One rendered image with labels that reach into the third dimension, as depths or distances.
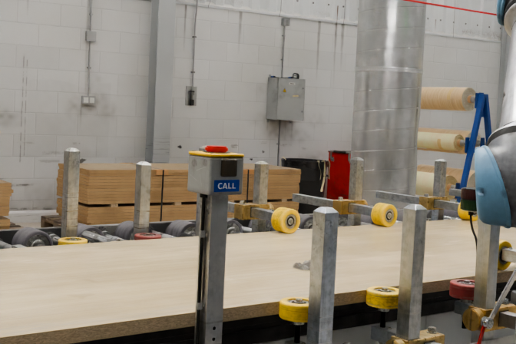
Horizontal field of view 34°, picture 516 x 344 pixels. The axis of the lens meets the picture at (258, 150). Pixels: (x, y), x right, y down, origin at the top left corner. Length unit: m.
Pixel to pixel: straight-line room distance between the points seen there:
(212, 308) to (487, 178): 0.53
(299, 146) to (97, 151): 2.68
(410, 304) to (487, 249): 0.27
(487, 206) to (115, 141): 8.19
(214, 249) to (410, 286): 0.51
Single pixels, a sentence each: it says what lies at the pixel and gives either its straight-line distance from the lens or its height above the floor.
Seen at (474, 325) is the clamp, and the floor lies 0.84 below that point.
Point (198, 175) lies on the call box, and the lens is 1.44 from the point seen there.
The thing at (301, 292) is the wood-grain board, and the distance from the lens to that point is 1.88.
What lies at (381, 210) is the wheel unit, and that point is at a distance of 3.01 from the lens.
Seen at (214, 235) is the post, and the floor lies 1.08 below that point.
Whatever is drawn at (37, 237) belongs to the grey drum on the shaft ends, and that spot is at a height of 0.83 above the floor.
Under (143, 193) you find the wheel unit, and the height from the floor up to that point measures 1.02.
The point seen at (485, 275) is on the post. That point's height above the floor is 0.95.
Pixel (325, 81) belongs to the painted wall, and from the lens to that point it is 10.80.
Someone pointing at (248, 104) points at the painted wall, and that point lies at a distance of 10.12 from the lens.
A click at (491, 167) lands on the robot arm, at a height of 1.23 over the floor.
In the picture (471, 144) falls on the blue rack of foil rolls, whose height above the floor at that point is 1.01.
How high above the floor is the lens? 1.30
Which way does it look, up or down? 3 degrees down
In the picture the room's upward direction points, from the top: 3 degrees clockwise
